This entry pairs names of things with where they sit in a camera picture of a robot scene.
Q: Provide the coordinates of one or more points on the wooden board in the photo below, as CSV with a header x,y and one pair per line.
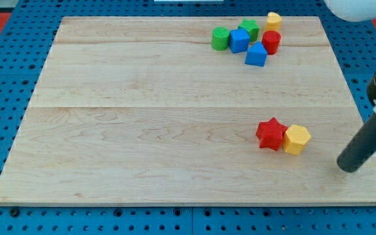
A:
x,y
141,111

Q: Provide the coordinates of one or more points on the red star block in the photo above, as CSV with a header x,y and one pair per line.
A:
x,y
270,134

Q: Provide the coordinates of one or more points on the blue triangle block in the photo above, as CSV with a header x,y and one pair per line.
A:
x,y
256,55

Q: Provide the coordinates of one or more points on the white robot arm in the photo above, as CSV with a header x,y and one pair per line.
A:
x,y
353,11

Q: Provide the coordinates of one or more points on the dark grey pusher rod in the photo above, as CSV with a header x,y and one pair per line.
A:
x,y
360,148

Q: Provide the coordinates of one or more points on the blue cube block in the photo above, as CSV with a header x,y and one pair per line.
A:
x,y
238,40

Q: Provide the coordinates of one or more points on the yellow hexagon block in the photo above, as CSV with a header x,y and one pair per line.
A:
x,y
295,139

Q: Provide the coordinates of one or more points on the yellow heart block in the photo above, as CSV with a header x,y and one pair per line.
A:
x,y
273,22

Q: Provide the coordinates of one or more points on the green cylinder block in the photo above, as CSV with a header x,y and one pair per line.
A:
x,y
220,38

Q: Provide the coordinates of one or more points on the green star block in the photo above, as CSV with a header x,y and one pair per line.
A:
x,y
251,27

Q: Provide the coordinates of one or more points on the red cylinder block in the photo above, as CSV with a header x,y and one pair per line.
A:
x,y
270,41

